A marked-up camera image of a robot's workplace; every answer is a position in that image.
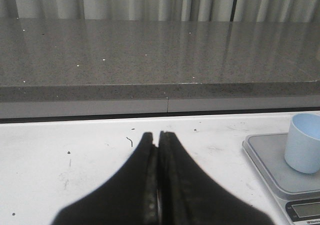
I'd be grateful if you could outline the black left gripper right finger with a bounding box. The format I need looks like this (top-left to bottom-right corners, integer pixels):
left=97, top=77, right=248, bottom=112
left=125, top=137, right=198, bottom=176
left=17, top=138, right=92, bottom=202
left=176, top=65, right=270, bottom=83
left=158, top=131, right=273, bottom=225

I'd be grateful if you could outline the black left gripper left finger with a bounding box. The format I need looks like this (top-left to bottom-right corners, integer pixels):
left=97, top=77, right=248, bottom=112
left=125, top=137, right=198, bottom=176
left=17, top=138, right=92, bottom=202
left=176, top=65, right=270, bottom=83
left=52, top=132, right=158, bottom=225

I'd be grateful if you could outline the light blue plastic cup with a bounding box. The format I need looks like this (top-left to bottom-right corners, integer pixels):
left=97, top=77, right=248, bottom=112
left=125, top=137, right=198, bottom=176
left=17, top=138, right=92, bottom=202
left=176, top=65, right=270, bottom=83
left=284, top=113, right=320, bottom=174

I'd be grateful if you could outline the silver digital kitchen scale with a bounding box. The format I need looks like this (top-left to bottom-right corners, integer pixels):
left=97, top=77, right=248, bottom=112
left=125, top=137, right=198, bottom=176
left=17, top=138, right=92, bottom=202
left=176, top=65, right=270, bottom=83
left=242, top=133, right=320, bottom=225

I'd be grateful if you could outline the grey stone counter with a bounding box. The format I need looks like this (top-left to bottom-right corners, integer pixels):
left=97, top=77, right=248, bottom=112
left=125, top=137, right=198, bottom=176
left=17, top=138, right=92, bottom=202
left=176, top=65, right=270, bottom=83
left=0, top=18, right=320, bottom=121

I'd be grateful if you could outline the grey pleated curtain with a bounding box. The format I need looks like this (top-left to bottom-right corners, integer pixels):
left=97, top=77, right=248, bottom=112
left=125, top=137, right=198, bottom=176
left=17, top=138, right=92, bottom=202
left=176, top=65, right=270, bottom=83
left=0, top=0, right=320, bottom=23

